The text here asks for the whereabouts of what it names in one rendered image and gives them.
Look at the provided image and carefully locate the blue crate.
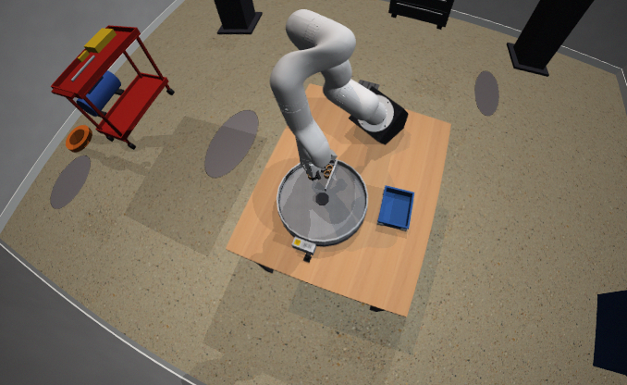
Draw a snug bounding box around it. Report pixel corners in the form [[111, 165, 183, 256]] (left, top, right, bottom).
[[376, 185, 414, 231]]

